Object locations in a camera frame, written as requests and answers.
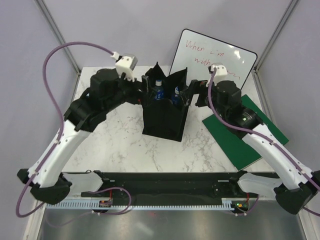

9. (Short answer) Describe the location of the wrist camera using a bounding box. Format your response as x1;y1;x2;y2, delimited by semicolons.
208;62;228;78
111;51;138;82

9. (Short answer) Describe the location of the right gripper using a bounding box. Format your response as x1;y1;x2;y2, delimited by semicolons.
179;77;228;119

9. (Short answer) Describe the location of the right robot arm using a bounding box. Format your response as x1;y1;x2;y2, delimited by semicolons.
179;80;320;215

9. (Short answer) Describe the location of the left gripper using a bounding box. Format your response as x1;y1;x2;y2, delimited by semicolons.
103;70;157;114

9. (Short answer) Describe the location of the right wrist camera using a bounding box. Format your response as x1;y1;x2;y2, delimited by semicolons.
208;62;228;78

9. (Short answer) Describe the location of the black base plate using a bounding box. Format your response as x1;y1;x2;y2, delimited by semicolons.
80;172;257;205

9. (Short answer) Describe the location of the white cable duct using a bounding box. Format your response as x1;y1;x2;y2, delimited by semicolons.
46;198;235;211

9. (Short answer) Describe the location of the black canvas bag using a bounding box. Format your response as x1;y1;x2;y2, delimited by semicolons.
142;64;189;142

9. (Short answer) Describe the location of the water bottle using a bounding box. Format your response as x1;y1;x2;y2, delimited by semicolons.
153;79;164;100
171;86;181;108

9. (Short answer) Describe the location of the whiteboard with red writing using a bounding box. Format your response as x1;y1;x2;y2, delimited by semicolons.
169;29;258;89

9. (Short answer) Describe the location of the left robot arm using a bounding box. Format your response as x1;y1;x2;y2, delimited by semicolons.
17;68;151;205

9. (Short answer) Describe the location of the green board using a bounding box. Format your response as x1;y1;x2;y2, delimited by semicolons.
202;95;289;171

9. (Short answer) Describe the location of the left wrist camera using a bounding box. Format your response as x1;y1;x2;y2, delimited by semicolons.
111;51;138;82

